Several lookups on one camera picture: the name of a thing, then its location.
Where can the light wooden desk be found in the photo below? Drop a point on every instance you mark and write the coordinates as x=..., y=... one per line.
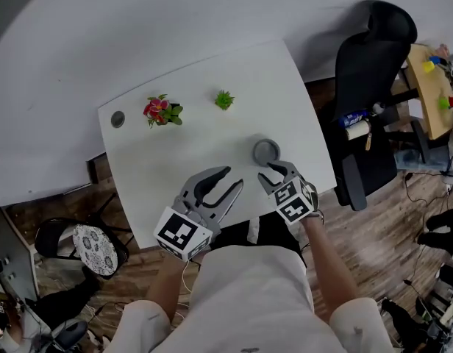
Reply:
x=430, y=98

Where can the person's right forearm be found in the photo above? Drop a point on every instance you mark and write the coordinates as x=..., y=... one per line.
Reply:
x=333, y=270

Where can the black office chair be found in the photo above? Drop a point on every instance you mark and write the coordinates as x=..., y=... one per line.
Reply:
x=366, y=72

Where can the grey cabinet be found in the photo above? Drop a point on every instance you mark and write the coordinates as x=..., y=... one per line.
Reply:
x=13, y=256

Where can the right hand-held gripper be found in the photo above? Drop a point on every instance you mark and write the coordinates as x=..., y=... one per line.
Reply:
x=294, y=204

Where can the white paper roll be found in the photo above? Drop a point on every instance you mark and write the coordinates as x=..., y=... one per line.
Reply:
x=358, y=130

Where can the person's white shirt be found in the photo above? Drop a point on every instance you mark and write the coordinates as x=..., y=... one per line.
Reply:
x=256, y=300

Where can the green cup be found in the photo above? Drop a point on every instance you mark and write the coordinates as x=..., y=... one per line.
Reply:
x=443, y=103

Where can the blue packet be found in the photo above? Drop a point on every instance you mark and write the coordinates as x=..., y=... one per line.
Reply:
x=353, y=119

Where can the red flower potted plant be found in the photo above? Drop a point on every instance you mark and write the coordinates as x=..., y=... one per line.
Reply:
x=160, y=110

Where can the white chair knob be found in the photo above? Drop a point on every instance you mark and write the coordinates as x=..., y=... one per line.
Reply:
x=378, y=108

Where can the small green potted plant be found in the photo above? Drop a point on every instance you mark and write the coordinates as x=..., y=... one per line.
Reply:
x=224, y=100

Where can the black stool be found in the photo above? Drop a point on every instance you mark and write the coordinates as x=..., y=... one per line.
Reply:
x=50, y=239

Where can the person's black trousers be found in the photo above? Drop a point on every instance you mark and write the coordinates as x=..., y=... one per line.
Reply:
x=274, y=234

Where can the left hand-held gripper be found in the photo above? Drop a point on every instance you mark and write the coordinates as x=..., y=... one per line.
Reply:
x=177, y=232

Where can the pink hand-shaped object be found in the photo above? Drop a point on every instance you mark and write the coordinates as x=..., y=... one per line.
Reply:
x=443, y=49

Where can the black bag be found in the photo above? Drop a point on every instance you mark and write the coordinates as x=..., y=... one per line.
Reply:
x=61, y=300

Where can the floral patterned round cushion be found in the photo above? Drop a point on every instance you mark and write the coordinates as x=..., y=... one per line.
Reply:
x=96, y=250

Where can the person's left forearm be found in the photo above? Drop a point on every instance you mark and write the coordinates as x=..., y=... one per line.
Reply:
x=167, y=289

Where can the yellow cup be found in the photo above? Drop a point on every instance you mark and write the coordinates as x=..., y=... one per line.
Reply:
x=428, y=67

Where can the blue cup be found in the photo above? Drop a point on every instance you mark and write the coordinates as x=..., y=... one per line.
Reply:
x=435, y=60

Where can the grey and blue tape roll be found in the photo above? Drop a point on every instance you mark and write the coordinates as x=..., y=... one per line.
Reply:
x=259, y=153

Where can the small yellow brown tool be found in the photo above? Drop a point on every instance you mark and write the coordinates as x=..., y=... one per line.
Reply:
x=368, y=142

